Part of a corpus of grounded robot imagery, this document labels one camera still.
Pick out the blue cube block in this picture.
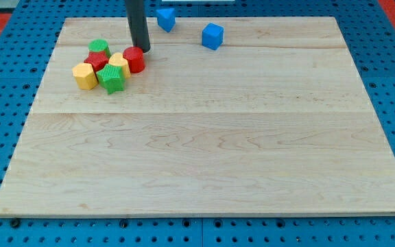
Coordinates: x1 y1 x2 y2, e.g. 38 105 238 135
202 23 224 50

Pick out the red cylinder block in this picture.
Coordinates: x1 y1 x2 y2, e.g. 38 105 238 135
123 47 145 73

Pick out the red star block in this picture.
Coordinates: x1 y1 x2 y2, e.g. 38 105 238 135
84 51 109 72

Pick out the yellow hexagon block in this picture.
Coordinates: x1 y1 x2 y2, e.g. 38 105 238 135
72 62 98 90

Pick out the green cylinder block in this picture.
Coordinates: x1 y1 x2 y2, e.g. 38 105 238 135
88 39 111 58

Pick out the blue triangle block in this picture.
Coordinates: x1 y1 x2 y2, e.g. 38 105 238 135
156 8 176 32

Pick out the yellow heart block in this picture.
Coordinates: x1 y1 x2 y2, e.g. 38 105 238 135
108 52 132 79

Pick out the wooden board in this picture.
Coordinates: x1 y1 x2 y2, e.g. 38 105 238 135
0 16 395 218

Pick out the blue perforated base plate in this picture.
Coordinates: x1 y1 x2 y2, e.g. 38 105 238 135
0 1 395 246

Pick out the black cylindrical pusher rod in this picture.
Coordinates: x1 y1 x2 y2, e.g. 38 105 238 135
125 0 151 53

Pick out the green star block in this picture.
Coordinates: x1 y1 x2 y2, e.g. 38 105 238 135
96 64 125 95

